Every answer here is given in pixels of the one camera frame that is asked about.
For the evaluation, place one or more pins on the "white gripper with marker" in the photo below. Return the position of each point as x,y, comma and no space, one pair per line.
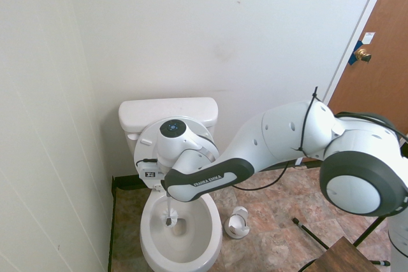
148,170

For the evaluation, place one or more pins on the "white toilet brush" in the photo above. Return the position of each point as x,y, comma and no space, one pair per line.
170,216

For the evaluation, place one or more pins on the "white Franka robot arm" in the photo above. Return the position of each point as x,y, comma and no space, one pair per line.
287,138

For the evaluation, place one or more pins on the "white toilet bowl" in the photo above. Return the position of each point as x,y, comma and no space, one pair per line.
153,246

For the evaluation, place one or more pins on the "white toilet brush holder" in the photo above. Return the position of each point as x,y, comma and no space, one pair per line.
236,222

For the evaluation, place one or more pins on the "white tank lid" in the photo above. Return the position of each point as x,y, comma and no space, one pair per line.
143,111

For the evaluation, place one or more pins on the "black tripod stand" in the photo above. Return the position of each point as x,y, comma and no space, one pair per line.
310,233

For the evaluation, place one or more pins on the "dark wooden table top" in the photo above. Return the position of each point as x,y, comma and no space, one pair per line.
344,257

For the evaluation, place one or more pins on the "blue tape strip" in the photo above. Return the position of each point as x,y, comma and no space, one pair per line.
353,59

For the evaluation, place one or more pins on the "brass door knob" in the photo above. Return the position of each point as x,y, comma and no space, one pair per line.
362,53

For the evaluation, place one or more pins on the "white paper label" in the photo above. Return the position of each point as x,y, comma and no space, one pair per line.
368,38

